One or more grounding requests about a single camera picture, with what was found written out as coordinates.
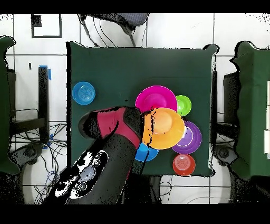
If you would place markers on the black metal stand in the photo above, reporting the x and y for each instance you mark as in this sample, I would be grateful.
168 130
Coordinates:
43 95

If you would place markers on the white box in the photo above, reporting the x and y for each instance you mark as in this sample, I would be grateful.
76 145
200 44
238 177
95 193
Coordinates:
267 141

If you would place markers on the large pink bowl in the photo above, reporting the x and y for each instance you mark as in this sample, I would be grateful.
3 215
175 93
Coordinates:
156 97

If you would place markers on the medium blue bowl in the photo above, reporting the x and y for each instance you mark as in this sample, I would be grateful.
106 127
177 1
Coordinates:
147 154

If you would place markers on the black chair base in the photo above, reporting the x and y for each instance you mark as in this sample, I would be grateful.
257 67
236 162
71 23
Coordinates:
29 152
223 153

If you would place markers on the grey mesh office chair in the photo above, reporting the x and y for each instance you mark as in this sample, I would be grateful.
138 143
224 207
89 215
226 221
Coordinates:
130 19

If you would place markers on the purple bowl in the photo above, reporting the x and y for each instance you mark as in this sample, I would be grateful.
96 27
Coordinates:
195 139

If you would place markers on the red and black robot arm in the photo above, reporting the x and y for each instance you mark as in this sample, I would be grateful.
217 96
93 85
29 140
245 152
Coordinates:
109 164

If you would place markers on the blue tape strip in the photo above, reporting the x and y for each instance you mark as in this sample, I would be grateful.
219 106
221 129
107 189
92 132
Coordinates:
49 75

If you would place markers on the small orange bowl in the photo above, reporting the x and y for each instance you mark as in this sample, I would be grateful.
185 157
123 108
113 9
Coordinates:
184 164

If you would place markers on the large orange bowl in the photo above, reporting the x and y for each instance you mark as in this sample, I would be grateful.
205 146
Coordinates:
166 129

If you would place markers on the dark green tablecloth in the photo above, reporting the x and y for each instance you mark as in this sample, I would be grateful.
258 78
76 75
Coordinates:
137 63

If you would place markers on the green cloth side table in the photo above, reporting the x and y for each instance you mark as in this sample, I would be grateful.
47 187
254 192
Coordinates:
4 105
253 84

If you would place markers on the small blue bowl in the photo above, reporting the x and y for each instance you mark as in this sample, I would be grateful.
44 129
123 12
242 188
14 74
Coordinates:
83 93

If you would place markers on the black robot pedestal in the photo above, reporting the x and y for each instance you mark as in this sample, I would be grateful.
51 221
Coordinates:
145 190

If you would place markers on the small green bowl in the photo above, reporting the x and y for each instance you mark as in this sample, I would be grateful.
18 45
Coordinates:
184 104

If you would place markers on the black square floor frame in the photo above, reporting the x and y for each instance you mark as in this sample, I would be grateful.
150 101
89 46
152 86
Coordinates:
46 37

